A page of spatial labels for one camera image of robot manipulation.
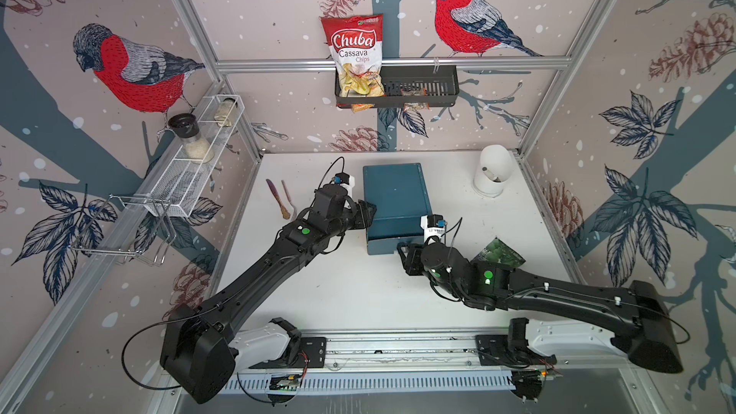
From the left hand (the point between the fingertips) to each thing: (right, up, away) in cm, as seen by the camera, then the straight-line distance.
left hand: (374, 204), depth 78 cm
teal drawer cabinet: (+7, +2, +3) cm, 8 cm away
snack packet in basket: (+14, +41, +29) cm, 52 cm away
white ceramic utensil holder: (+45, +12, +26) cm, 53 cm away
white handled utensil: (+40, +9, +20) cm, 46 cm away
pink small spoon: (-33, 0, +29) cm, 44 cm away
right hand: (+6, -11, -5) cm, 14 cm away
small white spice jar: (-45, +26, +6) cm, 53 cm away
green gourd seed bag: (+41, -18, +14) cm, 47 cm away
